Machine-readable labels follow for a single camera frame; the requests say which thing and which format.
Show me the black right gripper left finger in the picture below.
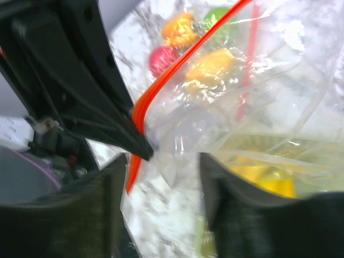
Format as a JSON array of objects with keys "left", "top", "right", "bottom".
[{"left": 1, "top": 154, "right": 127, "bottom": 257}]

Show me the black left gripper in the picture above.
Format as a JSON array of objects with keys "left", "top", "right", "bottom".
[{"left": 1, "top": 1, "right": 154, "bottom": 177}]

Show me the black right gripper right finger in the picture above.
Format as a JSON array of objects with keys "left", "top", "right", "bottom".
[{"left": 199, "top": 153, "right": 343, "bottom": 257}]

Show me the red toy apple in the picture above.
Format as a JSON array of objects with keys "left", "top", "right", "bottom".
[{"left": 149, "top": 46, "right": 179, "bottom": 77}]

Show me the orange toy bell pepper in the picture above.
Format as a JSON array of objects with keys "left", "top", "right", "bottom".
[{"left": 161, "top": 12, "right": 198, "bottom": 49}]

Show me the green toy apple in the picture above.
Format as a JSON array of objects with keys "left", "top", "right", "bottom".
[{"left": 203, "top": 6, "right": 241, "bottom": 46}]

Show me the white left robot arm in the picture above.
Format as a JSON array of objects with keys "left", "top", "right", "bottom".
[{"left": 1, "top": 1, "right": 154, "bottom": 170}]

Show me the yellow toy banana bunch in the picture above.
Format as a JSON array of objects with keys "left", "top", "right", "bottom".
[{"left": 227, "top": 157, "right": 297, "bottom": 199}]

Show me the pale green perforated basket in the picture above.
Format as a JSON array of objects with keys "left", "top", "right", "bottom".
[{"left": 195, "top": 134, "right": 344, "bottom": 258}]

